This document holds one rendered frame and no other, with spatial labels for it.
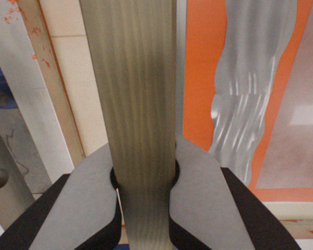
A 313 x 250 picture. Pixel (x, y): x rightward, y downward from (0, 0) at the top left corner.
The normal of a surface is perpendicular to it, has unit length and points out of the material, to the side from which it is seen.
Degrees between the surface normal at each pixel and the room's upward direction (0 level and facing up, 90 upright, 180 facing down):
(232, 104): 29
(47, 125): 0
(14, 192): 90
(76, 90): 0
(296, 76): 0
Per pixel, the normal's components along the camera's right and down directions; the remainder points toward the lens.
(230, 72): -0.58, 0.42
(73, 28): 0.00, 0.45
